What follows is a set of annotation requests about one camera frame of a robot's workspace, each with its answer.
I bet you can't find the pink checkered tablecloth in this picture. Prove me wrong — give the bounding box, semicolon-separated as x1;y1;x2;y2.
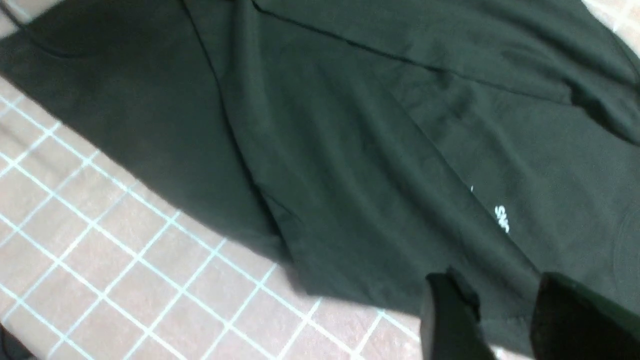
1;0;639;360

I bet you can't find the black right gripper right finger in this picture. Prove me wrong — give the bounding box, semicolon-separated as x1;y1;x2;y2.
530;272;640;360

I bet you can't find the dark gray long-sleeved shirt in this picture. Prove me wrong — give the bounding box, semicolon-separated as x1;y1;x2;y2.
1;0;640;354

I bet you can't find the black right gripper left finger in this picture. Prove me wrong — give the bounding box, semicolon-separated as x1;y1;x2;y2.
420;268;496;360

